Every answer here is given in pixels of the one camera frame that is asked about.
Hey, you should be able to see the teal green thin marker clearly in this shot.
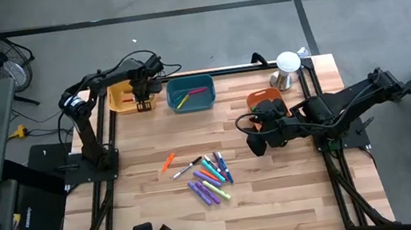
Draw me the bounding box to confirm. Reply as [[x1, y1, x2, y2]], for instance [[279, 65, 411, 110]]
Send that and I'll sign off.
[[172, 90, 192, 104]]

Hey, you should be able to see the purple highlighter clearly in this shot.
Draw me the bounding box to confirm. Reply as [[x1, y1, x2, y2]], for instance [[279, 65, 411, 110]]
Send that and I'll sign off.
[[193, 177, 222, 208], [192, 167, 223, 192], [187, 177, 213, 209]]

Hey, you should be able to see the black box white logo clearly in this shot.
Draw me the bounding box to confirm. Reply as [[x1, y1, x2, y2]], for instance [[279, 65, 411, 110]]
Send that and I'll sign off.
[[11, 177, 74, 230]]

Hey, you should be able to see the black white marker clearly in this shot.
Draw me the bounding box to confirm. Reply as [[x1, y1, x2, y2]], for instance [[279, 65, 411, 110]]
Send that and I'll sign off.
[[170, 155, 206, 180]]

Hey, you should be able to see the orange plastic bin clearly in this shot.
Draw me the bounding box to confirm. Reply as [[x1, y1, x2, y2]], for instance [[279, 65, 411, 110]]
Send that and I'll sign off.
[[244, 84, 293, 125]]

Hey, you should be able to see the black aluminium table frame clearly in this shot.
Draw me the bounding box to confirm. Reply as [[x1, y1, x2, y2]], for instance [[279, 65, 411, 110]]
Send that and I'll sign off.
[[34, 35, 398, 230]]

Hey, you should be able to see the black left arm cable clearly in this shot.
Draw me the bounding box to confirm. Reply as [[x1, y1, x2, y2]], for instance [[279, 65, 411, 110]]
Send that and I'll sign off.
[[98, 44, 184, 86]]

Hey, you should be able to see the yellow power plug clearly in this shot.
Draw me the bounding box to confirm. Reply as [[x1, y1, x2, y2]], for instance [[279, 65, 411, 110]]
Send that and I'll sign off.
[[6, 123, 29, 142]]

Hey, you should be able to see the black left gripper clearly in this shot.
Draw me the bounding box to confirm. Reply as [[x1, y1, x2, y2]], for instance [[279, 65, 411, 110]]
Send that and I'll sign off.
[[123, 52, 171, 115]]

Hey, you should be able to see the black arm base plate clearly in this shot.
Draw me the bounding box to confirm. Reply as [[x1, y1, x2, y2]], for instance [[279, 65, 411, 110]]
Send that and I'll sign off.
[[61, 147, 124, 188], [309, 113, 379, 156]]

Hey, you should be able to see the orange highlighter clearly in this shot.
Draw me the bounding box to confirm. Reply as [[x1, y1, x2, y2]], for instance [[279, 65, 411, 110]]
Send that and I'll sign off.
[[198, 168, 220, 185]]

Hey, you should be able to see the yellow black card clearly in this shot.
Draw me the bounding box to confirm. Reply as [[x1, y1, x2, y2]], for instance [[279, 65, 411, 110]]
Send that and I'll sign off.
[[8, 212, 24, 230]]

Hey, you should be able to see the pink marker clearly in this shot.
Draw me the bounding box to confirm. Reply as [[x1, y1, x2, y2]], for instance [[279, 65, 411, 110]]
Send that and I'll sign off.
[[187, 86, 210, 96]]

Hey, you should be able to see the light green highlighter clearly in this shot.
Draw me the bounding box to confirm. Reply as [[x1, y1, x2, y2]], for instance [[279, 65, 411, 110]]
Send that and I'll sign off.
[[201, 176, 232, 204]]

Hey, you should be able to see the blue white marker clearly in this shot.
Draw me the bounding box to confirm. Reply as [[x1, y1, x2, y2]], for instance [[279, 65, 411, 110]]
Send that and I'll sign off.
[[216, 149, 235, 185]]

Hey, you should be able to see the yellow marker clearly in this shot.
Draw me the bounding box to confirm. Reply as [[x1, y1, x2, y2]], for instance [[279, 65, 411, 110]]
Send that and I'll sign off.
[[175, 93, 192, 110]]

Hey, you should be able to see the orange thin marker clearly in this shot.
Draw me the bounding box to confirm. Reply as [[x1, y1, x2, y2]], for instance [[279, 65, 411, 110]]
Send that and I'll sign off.
[[158, 152, 179, 173]]

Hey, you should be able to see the black controller box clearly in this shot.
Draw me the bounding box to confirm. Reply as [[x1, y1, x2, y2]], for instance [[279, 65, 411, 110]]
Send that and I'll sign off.
[[24, 140, 78, 185]]

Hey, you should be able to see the white dark capped marker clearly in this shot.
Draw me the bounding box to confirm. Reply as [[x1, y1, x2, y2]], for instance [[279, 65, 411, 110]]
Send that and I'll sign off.
[[203, 153, 223, 175]]

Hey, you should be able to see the yellow plastic bin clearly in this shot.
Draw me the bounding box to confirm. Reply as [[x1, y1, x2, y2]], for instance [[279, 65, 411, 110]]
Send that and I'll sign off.
[[104, 73, 160, 117]]

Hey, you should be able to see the teal plastic bin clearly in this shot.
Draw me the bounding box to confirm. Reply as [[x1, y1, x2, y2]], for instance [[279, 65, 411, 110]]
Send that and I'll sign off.
[[164, 72, 218, 116]]

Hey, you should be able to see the white crumpled wrapper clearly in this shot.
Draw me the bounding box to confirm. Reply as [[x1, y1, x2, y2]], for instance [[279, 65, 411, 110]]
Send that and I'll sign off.
[[295, 46, 312, 59]]

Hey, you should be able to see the teal highlighter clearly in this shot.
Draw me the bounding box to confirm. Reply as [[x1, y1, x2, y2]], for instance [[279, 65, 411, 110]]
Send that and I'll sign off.
[[200, 157, 227, 185]]

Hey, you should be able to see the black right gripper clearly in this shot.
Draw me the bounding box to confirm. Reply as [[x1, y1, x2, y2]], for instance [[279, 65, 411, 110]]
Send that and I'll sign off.
[[240, 96, 300, 159]]

